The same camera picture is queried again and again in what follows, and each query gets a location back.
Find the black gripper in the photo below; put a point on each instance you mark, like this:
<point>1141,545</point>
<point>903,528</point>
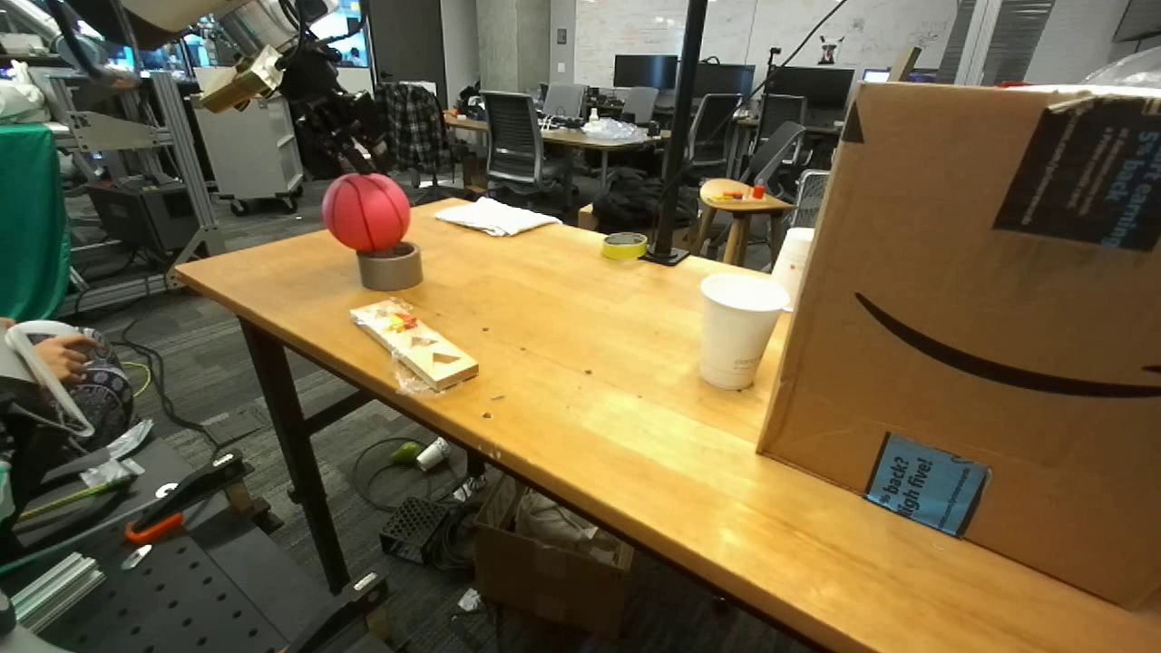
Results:
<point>313,75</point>

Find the pink ribbed rubber ball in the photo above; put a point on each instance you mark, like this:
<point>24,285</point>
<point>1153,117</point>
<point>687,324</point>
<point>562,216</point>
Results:
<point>369,212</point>

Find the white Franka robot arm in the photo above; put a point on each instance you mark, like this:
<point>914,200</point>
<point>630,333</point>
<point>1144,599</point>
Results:
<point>182,13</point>

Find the plain white paper cup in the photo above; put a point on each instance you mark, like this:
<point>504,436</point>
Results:
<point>734,330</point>

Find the person bare hand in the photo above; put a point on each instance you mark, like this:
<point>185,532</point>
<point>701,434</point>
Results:
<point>59,356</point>

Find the white rolling cabinet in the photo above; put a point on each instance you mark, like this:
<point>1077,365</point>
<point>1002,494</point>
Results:
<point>254,157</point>

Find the plaid shirt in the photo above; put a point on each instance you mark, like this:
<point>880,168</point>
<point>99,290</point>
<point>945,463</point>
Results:
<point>406,129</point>

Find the grey mesh office chair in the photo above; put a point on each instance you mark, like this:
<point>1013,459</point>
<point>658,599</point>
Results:
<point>513,136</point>

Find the white paper sheet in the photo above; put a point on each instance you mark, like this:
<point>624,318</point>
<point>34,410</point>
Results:
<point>493,218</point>

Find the wooden shape puzzle board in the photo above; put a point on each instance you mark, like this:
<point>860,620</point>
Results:
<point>419,344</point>

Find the green cloth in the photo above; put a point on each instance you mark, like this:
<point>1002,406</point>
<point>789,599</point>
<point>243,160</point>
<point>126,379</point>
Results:
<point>25,228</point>

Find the black computer monitor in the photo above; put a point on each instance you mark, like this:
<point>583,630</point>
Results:
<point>642,68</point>

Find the black vertical pole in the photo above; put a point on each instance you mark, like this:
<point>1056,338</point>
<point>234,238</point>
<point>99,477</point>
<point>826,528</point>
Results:
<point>681,119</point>

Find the round wooden stool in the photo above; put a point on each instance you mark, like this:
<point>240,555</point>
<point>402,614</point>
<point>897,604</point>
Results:
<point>737,200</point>

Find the black perforated metal plate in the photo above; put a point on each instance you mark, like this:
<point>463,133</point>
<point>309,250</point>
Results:
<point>168,604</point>

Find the small brown cardboard box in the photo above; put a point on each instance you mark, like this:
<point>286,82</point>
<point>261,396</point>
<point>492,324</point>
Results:
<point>549,581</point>

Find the large cardboard shipping box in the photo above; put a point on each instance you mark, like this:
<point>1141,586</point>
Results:
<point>966,301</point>

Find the wrist camera on yellow mount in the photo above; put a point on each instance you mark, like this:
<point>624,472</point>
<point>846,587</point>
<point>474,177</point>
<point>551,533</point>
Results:
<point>240,82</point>

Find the grey duct tape roll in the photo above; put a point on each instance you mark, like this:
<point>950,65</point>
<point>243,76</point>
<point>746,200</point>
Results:
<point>390,273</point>

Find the black metal table frame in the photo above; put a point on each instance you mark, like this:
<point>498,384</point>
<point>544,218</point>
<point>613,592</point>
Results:
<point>294,448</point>

